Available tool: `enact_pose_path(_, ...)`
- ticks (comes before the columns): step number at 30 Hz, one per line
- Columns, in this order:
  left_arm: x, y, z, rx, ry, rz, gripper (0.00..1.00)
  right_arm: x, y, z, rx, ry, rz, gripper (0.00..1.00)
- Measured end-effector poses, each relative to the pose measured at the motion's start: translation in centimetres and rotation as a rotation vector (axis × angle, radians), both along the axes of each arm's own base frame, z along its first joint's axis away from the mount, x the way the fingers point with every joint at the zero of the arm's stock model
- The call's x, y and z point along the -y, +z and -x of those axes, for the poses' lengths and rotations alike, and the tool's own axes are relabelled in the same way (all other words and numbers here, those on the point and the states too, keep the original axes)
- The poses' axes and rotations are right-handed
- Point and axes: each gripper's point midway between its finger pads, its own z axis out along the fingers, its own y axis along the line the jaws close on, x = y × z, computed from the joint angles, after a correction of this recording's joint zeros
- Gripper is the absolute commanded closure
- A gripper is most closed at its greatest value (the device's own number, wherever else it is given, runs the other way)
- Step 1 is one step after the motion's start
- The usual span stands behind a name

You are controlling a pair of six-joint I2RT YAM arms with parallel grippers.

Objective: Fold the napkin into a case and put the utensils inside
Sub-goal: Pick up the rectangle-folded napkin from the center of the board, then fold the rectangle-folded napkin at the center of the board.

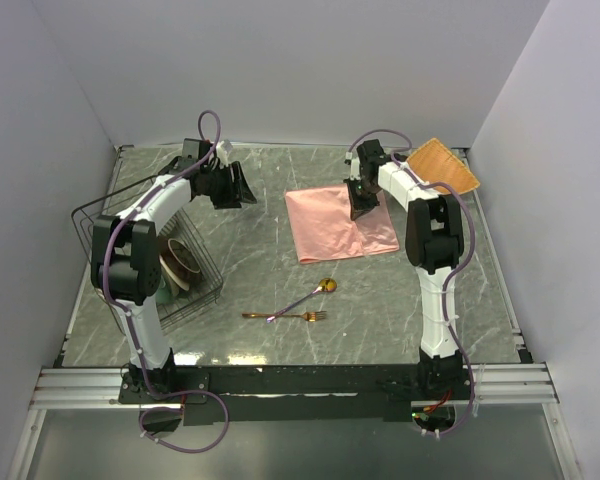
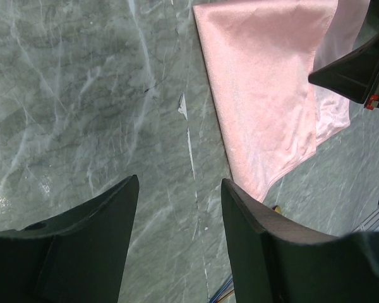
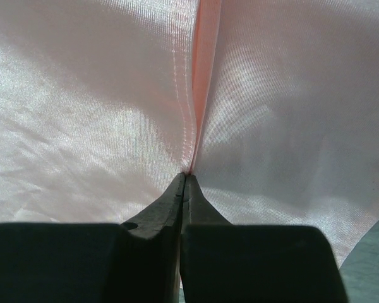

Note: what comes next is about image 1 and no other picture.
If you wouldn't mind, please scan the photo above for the aluminium rail frame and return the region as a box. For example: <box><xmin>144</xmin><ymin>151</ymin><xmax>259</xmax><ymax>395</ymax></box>
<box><xmin>9</xmin><ymin>363</ymin><xmax>582</xmax><ymax>479</ymax></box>

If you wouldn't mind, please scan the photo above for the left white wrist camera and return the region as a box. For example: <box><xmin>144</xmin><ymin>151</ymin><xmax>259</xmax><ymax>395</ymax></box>
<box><xmin>216</xmin><ymin>140</ymin><xmax>233</xmax><ymax>165</ymax></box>

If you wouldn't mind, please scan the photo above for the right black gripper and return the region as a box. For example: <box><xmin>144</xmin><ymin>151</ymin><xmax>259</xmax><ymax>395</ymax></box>
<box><xmin>344</xmin><ymin>175</ymin><xmax>380</xmax><ymax>221</ymax></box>

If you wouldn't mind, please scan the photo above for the black wire dish rack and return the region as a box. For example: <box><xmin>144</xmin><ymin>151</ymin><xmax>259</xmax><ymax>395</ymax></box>
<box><xmin>71</xmin><ymin>175</ymin><xmax>223</xmax><ymax>333</ymax></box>

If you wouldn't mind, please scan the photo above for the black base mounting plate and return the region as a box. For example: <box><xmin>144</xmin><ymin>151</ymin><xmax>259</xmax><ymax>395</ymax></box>
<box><xmin>118</xmin><ymin>364</ymin><xmax>475</xmax><ymax>426</ymax></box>

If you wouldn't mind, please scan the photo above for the gold spoon with purple handle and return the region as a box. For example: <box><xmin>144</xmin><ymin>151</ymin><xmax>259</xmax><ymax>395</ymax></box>
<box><xmin>266</xmin><ymin>278</ymin><xmax>338</xmax><ymax>323</ymax></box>

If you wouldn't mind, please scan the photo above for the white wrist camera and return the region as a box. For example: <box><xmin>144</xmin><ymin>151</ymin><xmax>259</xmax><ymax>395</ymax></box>
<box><xmin>345</xmin><ymin>151</ymin><xmax>358</xmax><ymax>177</ymax></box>
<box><xmin>216</xmin><ymin>140</ymin><xmax>233</xmax><ymax>165</ymax></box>

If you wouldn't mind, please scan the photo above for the rose gold fork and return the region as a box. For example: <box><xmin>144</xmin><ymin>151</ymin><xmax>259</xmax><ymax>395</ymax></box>
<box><xmin>241</xmin><ymin>311</ymin><xmax>327</xmax><ymax>322</ymax></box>

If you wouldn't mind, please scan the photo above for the brown ceramic plate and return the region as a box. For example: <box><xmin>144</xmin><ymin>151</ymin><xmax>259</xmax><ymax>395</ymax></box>
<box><xmin>158</xmin><ymin>236</ymin><xmax>203</xmax><ymax>297</ymax></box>

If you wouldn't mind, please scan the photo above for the pink satin napkin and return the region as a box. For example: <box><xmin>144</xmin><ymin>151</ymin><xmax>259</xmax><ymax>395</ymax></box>
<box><xmin>285</xmin><ymin>184</ymin><xmax>399</xmax><ymax>264</ymax></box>

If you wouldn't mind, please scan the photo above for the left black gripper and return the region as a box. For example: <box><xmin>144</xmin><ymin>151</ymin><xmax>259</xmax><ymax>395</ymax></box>
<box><xmin>202</xmin><ymin>161</ymin><xmax>257</xmax><ymax>210</ymax></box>

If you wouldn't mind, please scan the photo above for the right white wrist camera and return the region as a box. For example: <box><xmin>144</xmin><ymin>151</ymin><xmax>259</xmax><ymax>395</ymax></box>
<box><xmin>345</xmin><ymin>151</ymin><xmax>358</xmax><ymax>177</ymax></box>

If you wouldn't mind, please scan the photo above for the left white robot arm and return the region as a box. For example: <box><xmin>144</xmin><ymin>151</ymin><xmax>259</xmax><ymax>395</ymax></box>
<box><xmin>90</xmin><ymin>138</ymin><xmax>256</xmax><ymax>402</ymax></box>

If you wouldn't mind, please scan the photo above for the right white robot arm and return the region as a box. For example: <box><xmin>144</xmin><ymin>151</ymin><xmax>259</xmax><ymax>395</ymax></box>
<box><xmin>345</xmin><ymin>138</ymin><xmax>476</xmax><ymax>399</ymax></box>

